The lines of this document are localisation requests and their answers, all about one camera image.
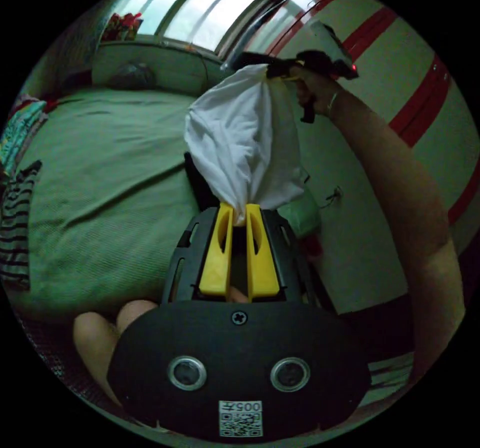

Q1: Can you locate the person's body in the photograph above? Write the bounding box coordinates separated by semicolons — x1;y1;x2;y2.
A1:
72;293;415;408

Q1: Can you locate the white short-sleeved t-shirt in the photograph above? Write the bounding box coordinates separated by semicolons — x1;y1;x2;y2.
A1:
184;63;310;228

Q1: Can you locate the bed with green sheet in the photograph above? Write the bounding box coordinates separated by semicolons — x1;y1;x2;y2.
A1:
6;87;213;312

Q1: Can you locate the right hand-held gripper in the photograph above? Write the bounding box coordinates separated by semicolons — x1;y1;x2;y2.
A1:
239;49;360;123

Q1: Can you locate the person's right forearm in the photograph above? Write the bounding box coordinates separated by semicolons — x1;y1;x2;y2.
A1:
328;87;467;383

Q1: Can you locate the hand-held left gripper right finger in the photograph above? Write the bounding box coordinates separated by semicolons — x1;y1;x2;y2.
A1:
245;203;281;300

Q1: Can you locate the person's right hand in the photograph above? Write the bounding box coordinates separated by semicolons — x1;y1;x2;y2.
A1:
290;65;343;120

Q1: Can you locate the window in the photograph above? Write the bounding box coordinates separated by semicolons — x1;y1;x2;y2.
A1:
110;0;305;56

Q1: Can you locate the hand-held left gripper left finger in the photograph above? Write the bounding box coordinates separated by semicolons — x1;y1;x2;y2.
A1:
198;202;234;294

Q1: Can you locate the pile of clothes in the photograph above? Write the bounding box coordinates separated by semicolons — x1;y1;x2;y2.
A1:
0;94;50;292

